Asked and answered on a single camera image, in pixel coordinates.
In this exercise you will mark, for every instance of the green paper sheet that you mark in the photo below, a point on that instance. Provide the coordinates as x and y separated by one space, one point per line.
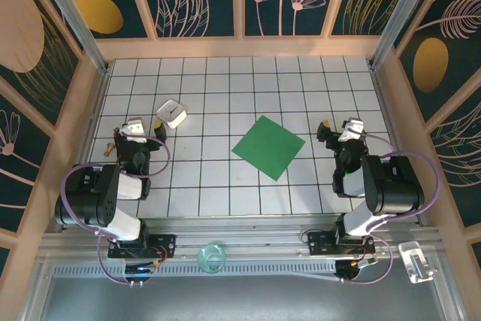
268 146

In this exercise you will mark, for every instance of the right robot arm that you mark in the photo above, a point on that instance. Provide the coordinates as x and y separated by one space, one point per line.
398 185

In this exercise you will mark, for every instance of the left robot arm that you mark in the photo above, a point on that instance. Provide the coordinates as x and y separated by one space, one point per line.
86 200

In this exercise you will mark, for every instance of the white square clock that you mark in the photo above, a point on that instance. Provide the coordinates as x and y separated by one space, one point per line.
171 113

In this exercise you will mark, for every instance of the grey metal sheet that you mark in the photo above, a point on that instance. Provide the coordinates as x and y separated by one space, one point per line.
240 302

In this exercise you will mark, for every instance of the small brass peg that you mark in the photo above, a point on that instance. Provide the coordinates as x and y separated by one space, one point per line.
109 150

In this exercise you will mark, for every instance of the small red-brown tool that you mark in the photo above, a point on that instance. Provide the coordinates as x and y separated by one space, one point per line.
117 134

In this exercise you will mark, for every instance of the black controller board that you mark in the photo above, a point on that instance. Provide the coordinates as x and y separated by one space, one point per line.
139 270
347 270

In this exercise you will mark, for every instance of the clear green glass bowl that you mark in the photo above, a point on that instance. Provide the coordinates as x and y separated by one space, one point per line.
211 258

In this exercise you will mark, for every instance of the clear acrylic holder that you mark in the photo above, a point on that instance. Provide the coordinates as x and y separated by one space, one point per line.
417 261

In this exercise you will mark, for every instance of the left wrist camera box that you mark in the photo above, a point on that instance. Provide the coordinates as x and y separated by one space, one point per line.
133 127

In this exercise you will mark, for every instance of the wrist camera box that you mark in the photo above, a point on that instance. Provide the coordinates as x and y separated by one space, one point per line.
133 127
353 125

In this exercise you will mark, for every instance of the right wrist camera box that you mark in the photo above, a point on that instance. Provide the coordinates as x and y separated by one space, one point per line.
353 125

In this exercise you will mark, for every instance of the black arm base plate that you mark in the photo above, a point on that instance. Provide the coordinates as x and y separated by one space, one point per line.
317 244
167 246

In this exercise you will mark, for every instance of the aluminium table rail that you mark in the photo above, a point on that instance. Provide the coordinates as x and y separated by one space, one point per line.
244 238

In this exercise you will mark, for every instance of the aluminium frame post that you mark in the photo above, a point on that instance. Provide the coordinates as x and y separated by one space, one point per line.
69 13
409 13

